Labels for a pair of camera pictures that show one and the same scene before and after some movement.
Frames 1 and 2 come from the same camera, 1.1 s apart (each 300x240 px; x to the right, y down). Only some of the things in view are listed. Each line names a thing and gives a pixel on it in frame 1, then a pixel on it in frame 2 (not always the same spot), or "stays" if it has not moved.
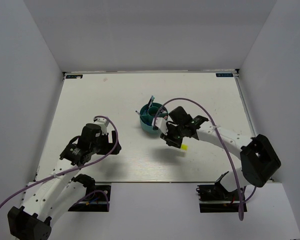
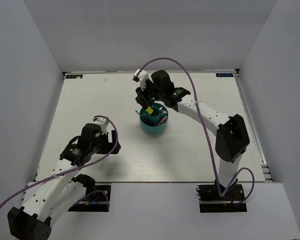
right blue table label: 224,75 stays
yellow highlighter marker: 184,147 → 149,110
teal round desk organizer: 149,111 stays
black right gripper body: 175,135 → 149,95
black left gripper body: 103,146 stays
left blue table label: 74,76 stays
